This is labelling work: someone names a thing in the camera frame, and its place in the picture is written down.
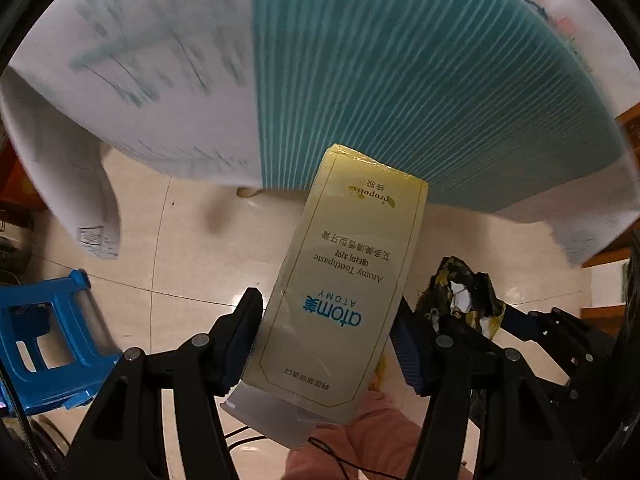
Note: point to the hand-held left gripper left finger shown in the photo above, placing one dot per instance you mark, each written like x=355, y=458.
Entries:
x=240, y=345

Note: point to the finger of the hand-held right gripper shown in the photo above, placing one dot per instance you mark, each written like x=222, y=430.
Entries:
x=520, y=325
x=582, y=375

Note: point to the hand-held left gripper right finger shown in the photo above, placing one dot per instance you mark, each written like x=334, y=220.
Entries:
x=407, y=355

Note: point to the black gold patterned wrapper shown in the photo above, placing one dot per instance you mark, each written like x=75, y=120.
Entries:
x=450, y=280

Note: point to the cream toothpaste box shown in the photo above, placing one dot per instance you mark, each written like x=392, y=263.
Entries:
x=340, y=270

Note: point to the wooden cabinet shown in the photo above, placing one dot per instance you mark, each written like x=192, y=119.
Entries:
x=602, y=312

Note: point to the person's pink clothing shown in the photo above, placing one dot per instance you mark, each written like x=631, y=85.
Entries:
x=380, y=440

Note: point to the blue plastic stool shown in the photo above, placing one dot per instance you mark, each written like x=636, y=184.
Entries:
x=55, y=330

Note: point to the teal white leaf tablecloth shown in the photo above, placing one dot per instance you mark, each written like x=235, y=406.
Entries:
x=350, y=60

